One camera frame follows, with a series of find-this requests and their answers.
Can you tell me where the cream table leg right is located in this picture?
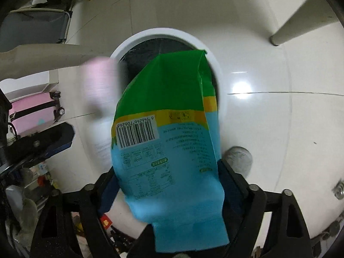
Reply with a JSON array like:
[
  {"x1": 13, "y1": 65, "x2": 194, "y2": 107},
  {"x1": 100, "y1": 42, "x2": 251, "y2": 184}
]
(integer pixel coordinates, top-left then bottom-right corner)
[{"x1": 269, "y1": 0, "x2": 340, "y2": 46}]

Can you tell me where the pink suitcase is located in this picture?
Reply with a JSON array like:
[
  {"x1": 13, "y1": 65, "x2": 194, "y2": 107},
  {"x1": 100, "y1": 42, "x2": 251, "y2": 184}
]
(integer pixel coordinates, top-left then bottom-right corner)
[{"x1": 9, "y1": 91, "x2": 65, "y2": 137}]

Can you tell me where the cream table leg left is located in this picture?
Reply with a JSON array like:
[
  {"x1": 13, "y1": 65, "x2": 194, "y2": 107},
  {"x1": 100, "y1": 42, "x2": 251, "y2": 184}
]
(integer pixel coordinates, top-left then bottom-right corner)
[{"x1": 0, "y1": 44, "x2": 110, "y2": 80}]

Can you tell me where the white toothpaste box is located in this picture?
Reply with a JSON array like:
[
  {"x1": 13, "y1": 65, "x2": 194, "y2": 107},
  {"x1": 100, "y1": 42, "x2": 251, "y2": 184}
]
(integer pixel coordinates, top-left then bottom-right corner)
[{"x1": 80, "y1": 57, "x2": 126, "y2": 118}]

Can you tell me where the white round trash bin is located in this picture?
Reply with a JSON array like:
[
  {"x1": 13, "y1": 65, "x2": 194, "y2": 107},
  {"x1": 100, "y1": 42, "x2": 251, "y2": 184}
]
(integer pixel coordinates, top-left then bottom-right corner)
[{"x1": 111, "y1": 27, "x2": 224, "y2": 129}]

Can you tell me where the right grey slipper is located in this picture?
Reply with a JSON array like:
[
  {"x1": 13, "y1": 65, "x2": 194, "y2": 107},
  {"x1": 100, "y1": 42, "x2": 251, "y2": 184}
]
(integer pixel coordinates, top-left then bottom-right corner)
[{"x1": 223, "y1": 146, "x2": 253, "y2": 178}]

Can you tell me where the cream table leg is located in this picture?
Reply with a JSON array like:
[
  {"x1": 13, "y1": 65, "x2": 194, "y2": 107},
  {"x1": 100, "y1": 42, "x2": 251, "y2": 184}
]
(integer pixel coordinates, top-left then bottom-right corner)
[
  {"x1": 0, "y1": 44, "x2": 110, "y2": 80},
  {"x1": 269, "y1": 0, "x2": 340, "y2": 46}
]

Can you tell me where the blue green snack bag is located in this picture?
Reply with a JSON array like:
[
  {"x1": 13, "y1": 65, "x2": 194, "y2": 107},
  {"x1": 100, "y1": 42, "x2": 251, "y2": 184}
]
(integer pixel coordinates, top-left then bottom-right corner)
[{"x1": 111, "y1": 48, "x2": 230, "y2": 253}]

